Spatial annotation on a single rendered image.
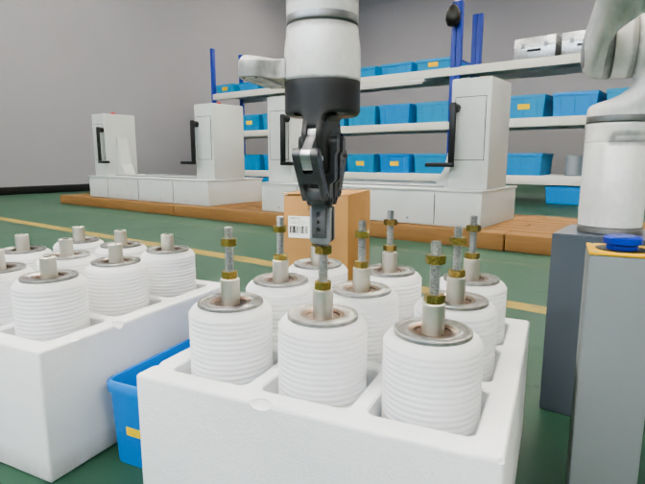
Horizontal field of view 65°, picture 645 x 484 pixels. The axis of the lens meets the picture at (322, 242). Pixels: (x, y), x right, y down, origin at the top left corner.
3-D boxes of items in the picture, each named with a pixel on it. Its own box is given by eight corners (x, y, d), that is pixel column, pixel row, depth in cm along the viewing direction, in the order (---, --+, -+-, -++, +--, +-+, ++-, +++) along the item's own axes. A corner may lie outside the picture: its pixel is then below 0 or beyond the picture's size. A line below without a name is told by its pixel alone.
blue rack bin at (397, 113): (398, 127, 602) (399, 108, 599) (428, 125, 580) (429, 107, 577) (378, 124, 562) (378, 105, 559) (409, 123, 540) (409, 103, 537)
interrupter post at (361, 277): (347, 292, 64) (347, 267, 64) (359, 289, 66) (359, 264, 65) (363, 296, 62) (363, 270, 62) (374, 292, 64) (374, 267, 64)
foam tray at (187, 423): (298, 384, 94) (298, 291, 91) (522, 431, 78) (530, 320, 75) (144, 519, 59) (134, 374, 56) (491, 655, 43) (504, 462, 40)
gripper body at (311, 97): (350, 65, 45) (349, 173, 46) (367, 80, 53) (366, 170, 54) (271, 69, 46) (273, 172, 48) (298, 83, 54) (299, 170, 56)
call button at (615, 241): (600, 249, 60) (602, 231, 60) (638, 251, 59) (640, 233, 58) (603, 254, 57) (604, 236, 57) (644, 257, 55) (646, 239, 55)
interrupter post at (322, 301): (329, 323, 52) (330, 292, 52) (308, 321, 53) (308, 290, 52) (336, 316, 54) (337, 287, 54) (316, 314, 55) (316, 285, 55)
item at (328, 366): (351, 507, 51) (354, 336, 48) (265, 487, 54) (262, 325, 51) (373, 455, 60) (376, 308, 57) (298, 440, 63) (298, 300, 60)
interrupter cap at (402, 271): (358, 278, 72) (359, 273, 72) (369, 266, 79) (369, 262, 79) (412, 280, 70) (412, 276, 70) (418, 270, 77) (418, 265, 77)
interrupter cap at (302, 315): (346, 334, 49) (346, 327, 49) (275, 326, 51) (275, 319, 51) (366, 312, 56) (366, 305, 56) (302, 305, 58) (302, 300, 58)
